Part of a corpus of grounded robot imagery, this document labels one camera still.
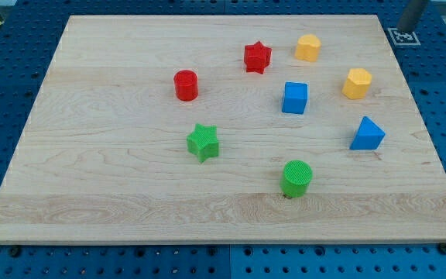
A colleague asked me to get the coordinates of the yellow heart block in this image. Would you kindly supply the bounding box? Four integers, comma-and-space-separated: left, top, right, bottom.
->
294, 34, 321, 62

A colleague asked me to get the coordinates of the yellow hexagon block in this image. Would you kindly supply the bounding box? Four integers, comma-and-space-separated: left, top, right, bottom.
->
341, 68, 372, 99

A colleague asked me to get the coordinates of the light wooden board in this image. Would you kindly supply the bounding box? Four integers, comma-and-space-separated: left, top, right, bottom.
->
0, 15, 446, 245

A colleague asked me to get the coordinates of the green star block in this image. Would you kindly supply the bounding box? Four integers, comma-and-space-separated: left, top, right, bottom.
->
187, 123, 219, 164

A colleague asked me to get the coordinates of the red cylinder block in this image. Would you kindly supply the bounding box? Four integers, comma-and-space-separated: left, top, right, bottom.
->
173, 70, 198, 102

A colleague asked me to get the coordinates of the green cylinder block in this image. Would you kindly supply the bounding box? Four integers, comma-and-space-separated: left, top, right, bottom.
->
280, 160, 313, 198

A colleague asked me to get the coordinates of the blue cube block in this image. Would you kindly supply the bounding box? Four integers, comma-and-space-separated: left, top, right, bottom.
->
282, 81, 308, 115

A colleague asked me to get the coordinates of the red star block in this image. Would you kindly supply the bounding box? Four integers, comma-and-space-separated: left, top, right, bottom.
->
243, 41, 272, 74

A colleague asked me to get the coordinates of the blue triangle block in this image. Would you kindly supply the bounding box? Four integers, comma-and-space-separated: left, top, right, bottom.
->
349, 116, 386, 150

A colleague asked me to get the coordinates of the white fiducial marker tag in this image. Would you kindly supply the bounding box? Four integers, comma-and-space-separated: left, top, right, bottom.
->
387, 27, 420, 47

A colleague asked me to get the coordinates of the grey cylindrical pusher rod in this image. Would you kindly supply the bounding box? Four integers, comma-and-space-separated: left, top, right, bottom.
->
396, 0, 429, 33

